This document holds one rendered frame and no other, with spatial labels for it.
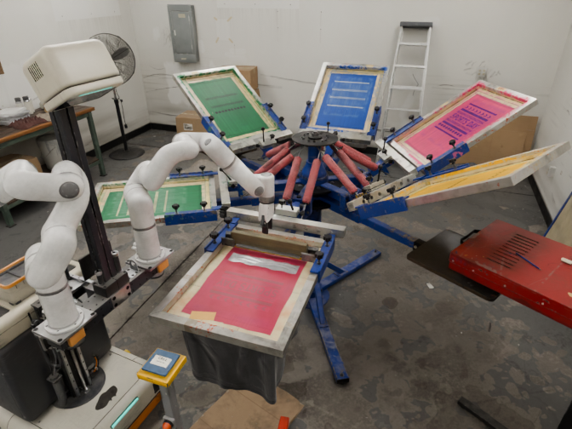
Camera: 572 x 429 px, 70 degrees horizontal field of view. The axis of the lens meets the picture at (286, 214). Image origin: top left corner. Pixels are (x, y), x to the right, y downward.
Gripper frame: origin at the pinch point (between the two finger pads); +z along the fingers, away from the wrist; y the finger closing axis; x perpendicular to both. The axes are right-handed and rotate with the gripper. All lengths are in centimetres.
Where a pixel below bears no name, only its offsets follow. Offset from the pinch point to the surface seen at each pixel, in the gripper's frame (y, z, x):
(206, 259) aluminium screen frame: 17.9, 13.0, -25.3
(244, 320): 47, 17, 8
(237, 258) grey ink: 8.7, 15.7, -12.7
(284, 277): 15.4, 16.1, 14.6
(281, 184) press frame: -70, 10, -17
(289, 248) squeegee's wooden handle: 1.2, 9.1, 12.4
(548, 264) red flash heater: -12, 0, 126
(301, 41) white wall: -412, -41, -109
